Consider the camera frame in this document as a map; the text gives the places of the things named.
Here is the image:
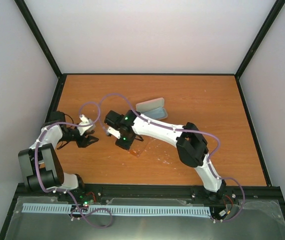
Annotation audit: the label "black enclosure frame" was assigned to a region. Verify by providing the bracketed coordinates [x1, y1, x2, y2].
[0, 0, 285, 240]

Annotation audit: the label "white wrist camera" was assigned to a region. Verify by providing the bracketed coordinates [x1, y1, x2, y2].
[77, 114, 96, 136]
[106, 126, 121, 139]

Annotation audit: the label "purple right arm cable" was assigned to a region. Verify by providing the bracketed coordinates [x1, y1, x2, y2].
[99, 93, 246, 224]

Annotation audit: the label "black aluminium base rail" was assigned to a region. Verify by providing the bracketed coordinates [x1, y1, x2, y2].
[14, 183, 285, 206]

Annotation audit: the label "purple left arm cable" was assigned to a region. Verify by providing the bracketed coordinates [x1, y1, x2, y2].
[33, 101, 114, 229]

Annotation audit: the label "light blue cleaning cloth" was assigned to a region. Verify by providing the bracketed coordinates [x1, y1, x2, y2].
[143, 109, 167, 120]

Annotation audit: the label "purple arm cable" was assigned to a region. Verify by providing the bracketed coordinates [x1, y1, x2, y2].
[99, 93, 246, 224]
[33, 101, 114, 229]

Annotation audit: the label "light blue slotted cable duct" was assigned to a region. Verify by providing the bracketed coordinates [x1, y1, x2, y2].
[21, 203, 211, 218]

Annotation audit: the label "orange transparent sunglasses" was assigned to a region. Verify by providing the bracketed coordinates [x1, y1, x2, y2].
[128, 138, 153, 158]

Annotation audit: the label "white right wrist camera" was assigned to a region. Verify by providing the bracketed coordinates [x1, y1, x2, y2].
[106, 126, 121, 139]

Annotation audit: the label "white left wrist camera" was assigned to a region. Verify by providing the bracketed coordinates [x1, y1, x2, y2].
[77, 114, 96, 136]

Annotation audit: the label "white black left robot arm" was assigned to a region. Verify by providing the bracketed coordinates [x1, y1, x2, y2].
[18, 111, 99, 202]

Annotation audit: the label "clear acrylic front plate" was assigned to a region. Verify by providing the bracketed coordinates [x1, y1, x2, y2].
[5, 197, 285, 240]

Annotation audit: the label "white pink glasses case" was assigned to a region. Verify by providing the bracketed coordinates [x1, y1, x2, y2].
[135, 97, 168, 120]

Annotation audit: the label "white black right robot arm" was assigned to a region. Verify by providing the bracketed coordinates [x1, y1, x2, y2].
[104, 110, 226, 202]

